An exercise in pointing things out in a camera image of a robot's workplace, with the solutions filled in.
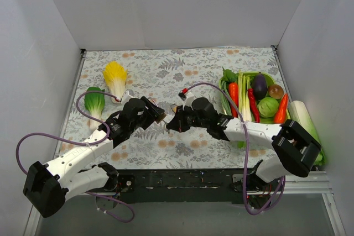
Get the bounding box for large brass long-shackle padlock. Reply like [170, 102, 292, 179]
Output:
[155, 113, 166, 124]

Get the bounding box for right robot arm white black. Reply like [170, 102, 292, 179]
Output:
[166, 98, 321, 190]

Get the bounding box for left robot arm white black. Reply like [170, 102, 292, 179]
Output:
[23, 97, 165, 218]

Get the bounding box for small brass padlock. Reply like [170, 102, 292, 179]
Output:
[171, 104, 177, 113]

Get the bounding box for floral table cloth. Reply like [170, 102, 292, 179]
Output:
[76, 47, 283, 169]

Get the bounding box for green long beans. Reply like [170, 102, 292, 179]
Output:
[218, 78, 232, 116]

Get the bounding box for yellow napa cabbage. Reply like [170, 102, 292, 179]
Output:
[102, 61, 128, 104]

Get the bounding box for green bok choy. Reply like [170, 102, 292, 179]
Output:
[84, 87, 105, 131]

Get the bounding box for orange red pepper left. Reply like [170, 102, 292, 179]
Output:
[228, 82, 238, 117]

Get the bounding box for white green scallions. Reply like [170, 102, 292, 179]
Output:
[237, 70, 252, 122]

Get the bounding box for green spinach leaves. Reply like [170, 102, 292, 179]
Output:
[218, 68, 238, 89]

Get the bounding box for red chili pepper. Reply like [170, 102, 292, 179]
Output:
[247, 88, 261, 123]

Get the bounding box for green plastic basket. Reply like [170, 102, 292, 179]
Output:
[227, 72, 290, 124]

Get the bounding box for round green cabbage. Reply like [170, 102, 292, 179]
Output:
[257, 97, 279, 118]

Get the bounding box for purple eggplant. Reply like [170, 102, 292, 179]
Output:
[251, 72, 268, 101]

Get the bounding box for brown mushroom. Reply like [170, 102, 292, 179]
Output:
[268, 84, 284, 99]

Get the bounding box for orange carrot pepper right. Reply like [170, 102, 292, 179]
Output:
[274, 93, 288, 124]

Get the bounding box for large green napa cabbage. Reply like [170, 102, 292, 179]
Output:
[288, 99, 327, 166]

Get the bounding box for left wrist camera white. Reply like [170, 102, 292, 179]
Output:
[112, 90, 135, 105]

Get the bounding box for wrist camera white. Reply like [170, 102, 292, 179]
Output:
[112, 90, 135, 105]
[178, 88, 196, 108]

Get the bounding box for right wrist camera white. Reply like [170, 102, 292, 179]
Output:
[178, 88, 196, 108]

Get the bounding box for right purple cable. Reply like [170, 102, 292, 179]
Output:
[186, 82, 287, 216]

